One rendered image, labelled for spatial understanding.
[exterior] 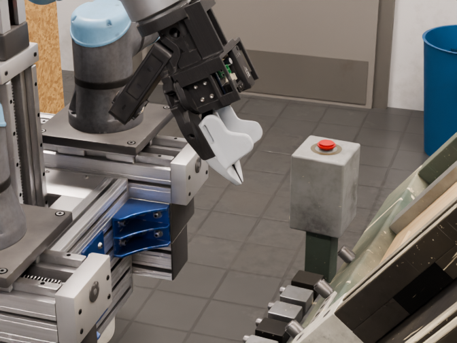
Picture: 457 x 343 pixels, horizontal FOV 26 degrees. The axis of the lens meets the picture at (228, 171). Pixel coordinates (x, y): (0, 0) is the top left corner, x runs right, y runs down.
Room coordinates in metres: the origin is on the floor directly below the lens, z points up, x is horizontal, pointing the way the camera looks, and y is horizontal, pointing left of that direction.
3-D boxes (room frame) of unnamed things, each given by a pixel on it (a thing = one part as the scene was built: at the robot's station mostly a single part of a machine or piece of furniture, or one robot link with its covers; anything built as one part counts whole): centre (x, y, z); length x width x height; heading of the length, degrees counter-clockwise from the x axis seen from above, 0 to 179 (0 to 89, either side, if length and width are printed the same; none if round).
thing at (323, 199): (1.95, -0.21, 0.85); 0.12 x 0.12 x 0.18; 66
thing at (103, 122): (1.86, 0.25, 1.09); 0.15 x 0.15 x 0.10
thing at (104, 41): (1.87, 0.25, 1.20); 0.13 x 0.12 x 0.14; 160
